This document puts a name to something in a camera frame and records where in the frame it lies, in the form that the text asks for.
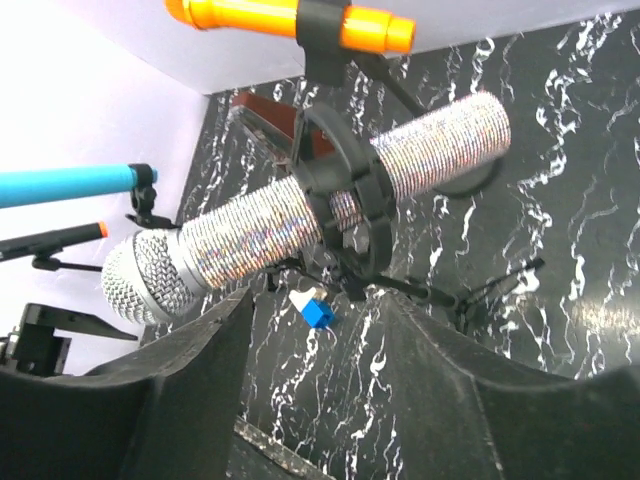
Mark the black stand for black mic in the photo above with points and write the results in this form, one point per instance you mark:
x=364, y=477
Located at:
x=48, y=263

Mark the blue white toy block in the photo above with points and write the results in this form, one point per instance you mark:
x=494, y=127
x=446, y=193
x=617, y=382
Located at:
x=313, y=306

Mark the blue microphone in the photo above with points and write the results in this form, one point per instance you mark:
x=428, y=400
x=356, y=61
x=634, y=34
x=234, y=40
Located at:
x=43, y=186

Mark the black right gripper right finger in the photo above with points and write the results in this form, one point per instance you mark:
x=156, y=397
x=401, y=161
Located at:
x=465, y=412

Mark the black microphone orange tip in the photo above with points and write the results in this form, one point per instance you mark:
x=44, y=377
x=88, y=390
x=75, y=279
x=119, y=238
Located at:
x=51, y=242

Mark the black round base mic stand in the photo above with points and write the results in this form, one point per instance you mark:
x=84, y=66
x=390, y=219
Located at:
x=318, y=31

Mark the black tripod stand blue mic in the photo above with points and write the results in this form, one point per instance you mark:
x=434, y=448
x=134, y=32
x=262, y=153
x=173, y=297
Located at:
x=143, y=196

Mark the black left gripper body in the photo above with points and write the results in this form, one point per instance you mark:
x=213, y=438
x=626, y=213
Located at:
x=33, y=348

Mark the black shock mount tripod stand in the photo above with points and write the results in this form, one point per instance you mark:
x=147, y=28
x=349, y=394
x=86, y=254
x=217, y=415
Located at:
x=353, y=186

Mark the brown metronome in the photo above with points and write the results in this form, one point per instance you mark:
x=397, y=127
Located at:
x=268, y=123

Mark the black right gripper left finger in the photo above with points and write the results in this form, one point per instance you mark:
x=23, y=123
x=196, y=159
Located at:
x=165, y=411

